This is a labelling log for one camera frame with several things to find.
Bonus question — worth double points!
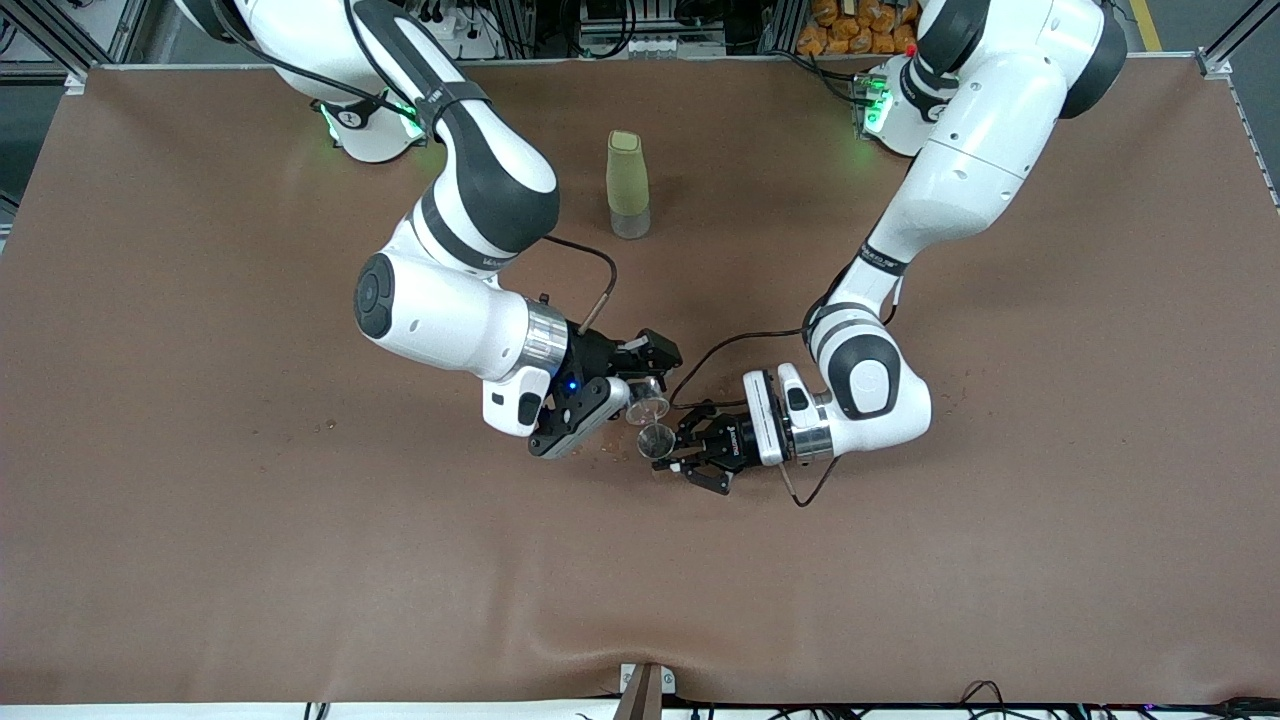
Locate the small clear glass cup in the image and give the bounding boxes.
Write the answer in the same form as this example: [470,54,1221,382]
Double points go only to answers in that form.
[626,375,671,426]

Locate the green bottle with clear base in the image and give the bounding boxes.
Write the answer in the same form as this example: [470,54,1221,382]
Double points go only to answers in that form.
[606,130,651,240]

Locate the metal table edge clamp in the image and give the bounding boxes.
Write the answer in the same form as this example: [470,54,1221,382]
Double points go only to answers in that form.
[617,662,678,720]

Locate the grey electronics box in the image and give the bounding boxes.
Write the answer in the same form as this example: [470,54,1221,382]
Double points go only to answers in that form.
[578,0,728,59]

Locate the brown table mat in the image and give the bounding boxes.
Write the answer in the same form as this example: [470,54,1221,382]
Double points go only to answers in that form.
[0,55,1280,706]

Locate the white power strip with plugs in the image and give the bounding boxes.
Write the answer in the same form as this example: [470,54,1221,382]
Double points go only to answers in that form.
[420,0,496,61]

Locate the orange snack bag pile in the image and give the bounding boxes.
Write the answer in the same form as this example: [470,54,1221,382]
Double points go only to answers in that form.
[797,0,921,57]

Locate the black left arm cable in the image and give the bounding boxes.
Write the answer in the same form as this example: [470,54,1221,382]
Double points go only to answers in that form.
[668,280,901,508]

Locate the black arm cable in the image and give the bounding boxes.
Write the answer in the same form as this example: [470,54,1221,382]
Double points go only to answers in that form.
[668,280,901,508]
[215,0,619,336]

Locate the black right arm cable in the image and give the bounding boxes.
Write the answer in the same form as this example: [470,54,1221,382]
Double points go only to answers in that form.
[215,0,619,336]

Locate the aluminium frame strut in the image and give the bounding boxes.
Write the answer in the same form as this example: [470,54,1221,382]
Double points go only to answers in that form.
[1205,0,1280,61]
[0,0,151,76]

